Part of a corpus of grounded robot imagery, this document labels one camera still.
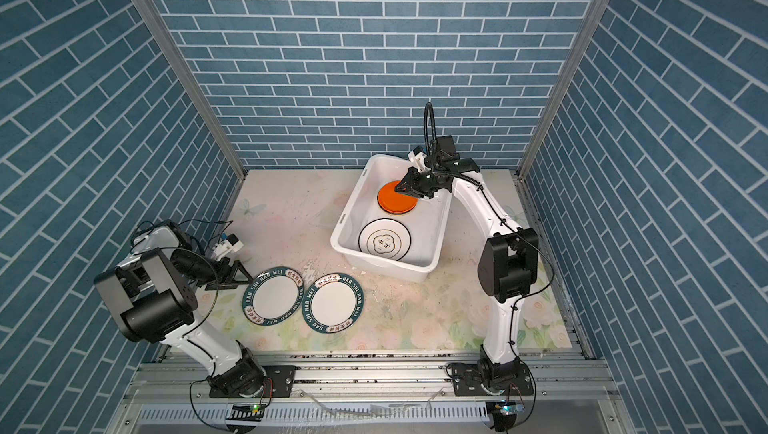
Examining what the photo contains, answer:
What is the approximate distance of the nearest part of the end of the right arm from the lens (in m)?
0.66

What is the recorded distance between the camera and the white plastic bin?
0.83 meters

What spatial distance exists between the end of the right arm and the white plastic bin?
0.05 m
